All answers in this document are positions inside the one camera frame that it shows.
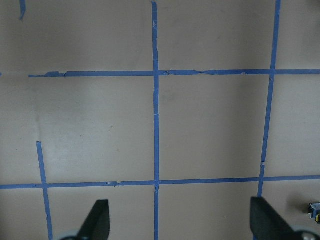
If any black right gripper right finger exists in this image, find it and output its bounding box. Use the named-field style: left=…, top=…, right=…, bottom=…
left=250, top=197, right=298, bottom=240

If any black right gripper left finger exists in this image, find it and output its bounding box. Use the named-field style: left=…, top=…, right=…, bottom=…
left=76, top=199, right=111, bottom=240

